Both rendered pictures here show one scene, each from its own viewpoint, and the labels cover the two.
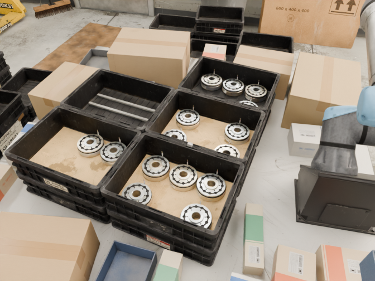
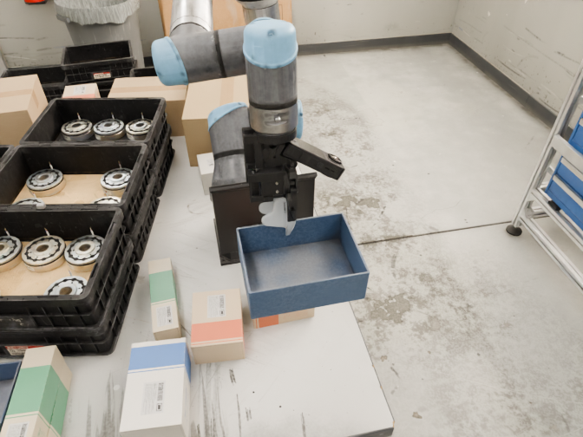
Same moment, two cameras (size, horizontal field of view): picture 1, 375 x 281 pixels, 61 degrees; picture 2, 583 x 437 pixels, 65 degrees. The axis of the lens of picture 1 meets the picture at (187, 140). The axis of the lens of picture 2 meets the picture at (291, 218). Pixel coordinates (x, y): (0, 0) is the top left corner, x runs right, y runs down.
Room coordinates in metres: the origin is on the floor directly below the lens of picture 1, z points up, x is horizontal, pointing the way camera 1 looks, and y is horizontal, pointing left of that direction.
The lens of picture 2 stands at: (-0.28, -0.23, 1.70)
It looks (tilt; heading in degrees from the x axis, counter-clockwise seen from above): 42 degrees down; 336
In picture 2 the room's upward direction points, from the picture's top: straight up
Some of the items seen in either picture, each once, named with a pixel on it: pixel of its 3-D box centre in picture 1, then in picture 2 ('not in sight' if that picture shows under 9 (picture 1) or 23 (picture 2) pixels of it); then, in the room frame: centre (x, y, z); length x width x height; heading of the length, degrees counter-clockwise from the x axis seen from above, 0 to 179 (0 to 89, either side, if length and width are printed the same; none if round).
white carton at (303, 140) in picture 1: (313, 141); (228, 170); (1.01, -0.56, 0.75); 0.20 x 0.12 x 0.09; 82
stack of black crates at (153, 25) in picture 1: (174, 40); (43, 103); (2.74, 0.12, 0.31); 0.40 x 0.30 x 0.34; 78
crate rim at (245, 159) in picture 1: (206, 122); (67, 176); (0.93, -0.08, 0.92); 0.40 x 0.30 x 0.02; 67
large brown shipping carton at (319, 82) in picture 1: (321, 94); (229, 114); (1.28, -0.66, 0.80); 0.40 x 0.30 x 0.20; 160
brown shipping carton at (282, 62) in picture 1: (261, 72); (153, 107); (1.51, -0.40, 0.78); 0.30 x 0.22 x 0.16; 72
